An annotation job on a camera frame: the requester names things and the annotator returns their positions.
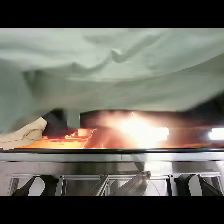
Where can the pale green T-shirt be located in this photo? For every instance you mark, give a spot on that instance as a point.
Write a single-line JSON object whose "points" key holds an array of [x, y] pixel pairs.
{"points": [[110, 73]]}

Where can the beige garment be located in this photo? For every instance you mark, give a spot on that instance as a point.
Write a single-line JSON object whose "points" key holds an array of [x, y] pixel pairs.
{"points": [[23, 135]]}

